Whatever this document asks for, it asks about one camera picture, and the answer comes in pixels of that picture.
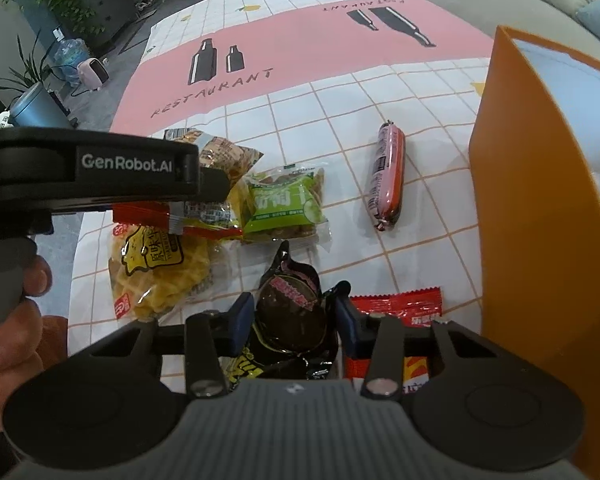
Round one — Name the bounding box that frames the dark grey cabinet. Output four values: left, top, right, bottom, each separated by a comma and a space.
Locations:
72, 0, 142, 55

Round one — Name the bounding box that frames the long leaf potted plant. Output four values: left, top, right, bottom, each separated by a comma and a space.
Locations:
0, 30, 63, 111

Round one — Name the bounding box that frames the pink small heater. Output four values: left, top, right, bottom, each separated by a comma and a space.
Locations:
77, 57, 111, 93

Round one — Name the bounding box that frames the green snack packet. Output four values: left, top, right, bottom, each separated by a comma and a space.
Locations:
240, 165, 332, 250

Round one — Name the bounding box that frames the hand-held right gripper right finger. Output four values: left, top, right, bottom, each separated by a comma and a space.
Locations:
336, 294, 503, 400

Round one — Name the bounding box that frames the dark shiny snack packet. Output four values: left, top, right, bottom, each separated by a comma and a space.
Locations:
222, 240, 351, 393

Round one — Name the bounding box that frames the red orange snack packet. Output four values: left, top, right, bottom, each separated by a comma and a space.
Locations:
344, 286, 444, 396

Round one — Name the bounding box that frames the pink white printed tablecloth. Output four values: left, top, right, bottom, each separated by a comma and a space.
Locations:
67, 0, 497, 396

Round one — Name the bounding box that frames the yellow waffle snack packet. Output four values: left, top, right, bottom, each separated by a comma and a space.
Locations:
109, 202, 245, 322

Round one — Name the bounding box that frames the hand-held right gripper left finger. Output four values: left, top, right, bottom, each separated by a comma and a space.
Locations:
87, 292, 255, 400

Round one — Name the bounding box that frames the pink sausage stick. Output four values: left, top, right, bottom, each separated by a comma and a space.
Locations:
369, 120, 406, 233

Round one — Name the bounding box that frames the person's left hand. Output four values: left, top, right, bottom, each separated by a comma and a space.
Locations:
0, 254, 72, 432

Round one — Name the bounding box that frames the brown striped snack packet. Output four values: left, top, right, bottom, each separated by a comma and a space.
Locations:
164, 129, 265, 226

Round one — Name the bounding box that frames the blue water jug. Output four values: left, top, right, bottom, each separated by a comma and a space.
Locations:
50, 30, 89, 86

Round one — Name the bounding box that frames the orange cardboard box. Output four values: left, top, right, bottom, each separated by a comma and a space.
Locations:
467, 25, 600, 480

